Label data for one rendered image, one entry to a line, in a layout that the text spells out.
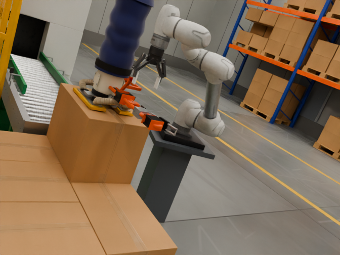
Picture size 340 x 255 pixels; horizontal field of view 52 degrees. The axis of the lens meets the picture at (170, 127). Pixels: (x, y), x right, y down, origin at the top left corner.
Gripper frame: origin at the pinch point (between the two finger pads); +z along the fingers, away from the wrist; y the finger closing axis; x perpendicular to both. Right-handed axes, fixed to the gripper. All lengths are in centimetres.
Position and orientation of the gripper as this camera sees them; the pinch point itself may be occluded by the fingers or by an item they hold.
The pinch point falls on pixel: (144, 84)
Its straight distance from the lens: 183.0
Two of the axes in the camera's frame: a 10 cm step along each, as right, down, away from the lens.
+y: -8.0, -1.3, -5.8
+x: 4.9, 4.2, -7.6
